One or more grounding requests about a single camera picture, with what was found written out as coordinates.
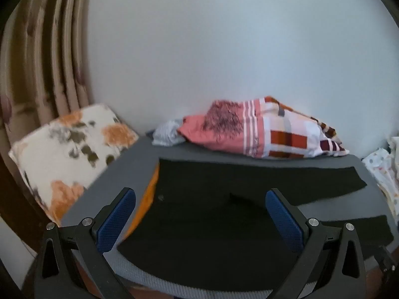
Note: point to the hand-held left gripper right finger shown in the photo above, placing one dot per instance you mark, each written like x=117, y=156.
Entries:
x=285, y=221

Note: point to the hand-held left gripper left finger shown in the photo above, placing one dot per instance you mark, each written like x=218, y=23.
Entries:
x=114, y=221

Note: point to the black pants with orange lining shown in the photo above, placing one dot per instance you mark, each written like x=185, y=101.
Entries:
x=202, y=230

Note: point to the floral white orange pillow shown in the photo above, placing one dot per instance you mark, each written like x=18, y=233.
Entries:
x=62, y=158

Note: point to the pink striped checked pillow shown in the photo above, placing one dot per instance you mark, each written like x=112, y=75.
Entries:
x=268, y=130

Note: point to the grey white crumpled cloth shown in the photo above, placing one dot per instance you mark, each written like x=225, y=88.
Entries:
x=166, y=134

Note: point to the white printed cloth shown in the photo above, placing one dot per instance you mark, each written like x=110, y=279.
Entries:
x=385, y=168

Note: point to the brown beige curtain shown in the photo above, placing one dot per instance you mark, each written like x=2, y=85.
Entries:
x=40, y=68

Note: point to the dark wooden bed frame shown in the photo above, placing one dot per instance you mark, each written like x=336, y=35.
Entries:
x=12, y=199

